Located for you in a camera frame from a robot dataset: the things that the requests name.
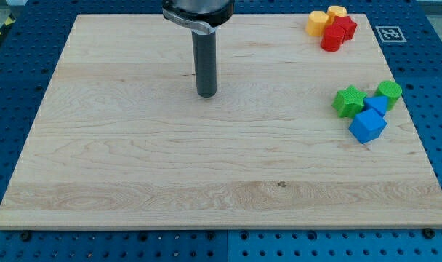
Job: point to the black robot arm end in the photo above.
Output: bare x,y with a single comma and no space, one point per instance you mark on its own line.
201,16

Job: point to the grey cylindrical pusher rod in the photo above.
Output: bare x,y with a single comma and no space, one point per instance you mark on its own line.
205,61

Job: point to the wooden board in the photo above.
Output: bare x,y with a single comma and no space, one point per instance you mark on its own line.
122,141

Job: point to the green star block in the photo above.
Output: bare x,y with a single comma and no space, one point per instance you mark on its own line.
349,102

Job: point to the red cylinder block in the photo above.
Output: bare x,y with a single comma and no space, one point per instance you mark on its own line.
333,38

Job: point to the yellow hexagon block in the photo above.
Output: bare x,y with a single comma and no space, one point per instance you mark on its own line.
317,21

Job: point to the blue cube block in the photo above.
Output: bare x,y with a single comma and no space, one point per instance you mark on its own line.
367,126

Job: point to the blue triangle block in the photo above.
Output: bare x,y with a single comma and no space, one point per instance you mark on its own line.
377,103

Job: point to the red star block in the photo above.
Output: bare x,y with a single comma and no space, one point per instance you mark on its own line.
347,24

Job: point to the yellow heart block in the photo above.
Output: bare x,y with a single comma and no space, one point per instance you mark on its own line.
334,11

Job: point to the green cylinder block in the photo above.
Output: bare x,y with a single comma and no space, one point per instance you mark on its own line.
391,90

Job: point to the white fiducial marker tag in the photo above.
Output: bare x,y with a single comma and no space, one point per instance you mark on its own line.
390,34

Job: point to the black bolt left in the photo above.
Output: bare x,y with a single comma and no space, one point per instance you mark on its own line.
25,236

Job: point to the black bolt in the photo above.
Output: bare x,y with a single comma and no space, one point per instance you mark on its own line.
428,233
25,236

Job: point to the black bolt right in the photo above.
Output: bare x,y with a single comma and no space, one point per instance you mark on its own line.
428,233

